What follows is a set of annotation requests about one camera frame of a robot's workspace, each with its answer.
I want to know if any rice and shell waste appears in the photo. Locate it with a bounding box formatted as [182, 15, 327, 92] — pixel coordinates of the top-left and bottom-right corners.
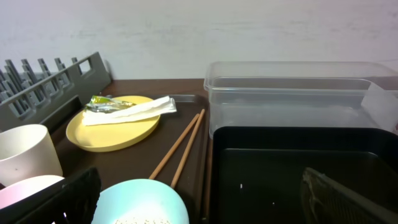
[114, 217, 172, 224]

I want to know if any grey dish rack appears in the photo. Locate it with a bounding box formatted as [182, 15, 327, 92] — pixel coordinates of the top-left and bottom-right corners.
[1, 52, 111, 132]

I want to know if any wooden chopstick left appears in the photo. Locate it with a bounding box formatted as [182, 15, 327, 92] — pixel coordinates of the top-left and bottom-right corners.
[149, 114, 199, 179]

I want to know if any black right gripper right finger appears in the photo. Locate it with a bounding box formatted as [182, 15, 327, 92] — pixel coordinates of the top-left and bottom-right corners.
[300, 167, 397, 224]

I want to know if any light blue bowl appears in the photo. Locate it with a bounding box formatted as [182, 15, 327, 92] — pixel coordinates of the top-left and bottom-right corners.
[92, 179, 190, 224]

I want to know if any black plastic bin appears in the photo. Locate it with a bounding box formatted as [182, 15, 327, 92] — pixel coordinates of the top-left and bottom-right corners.
[209, 126, 397, 223]

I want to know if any white cup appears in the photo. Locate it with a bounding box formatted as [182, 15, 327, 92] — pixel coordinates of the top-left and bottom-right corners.
[1, 124, 63, 187]

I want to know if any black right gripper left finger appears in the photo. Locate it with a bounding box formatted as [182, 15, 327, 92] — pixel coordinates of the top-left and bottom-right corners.
[1, 167, 101, 224]

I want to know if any dark brown serving tray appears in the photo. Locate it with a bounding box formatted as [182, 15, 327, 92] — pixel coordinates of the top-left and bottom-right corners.
[50, 95, 208, 223]

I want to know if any clear plastic bin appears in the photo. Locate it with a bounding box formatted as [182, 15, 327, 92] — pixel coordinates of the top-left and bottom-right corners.
[204, 62, 397, 133]

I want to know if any yellow plate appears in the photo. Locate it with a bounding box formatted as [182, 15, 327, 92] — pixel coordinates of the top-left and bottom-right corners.
[66, 111, 160, 152]

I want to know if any wooden chopstick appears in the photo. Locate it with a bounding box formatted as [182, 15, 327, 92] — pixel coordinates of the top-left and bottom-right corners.
[149, 114, 199, 179]
[170, 109, 205, 189]

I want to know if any wooden chopstick right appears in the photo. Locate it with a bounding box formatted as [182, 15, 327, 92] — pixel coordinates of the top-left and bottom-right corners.
[170, 109, 205, 189]

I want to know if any green foil wrapper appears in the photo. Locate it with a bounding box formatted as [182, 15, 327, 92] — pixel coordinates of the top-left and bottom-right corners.
[85, 96, 135, 113]

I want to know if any white paper napkin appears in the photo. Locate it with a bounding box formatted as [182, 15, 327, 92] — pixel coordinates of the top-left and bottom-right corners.
[82, 96, 177, 126]

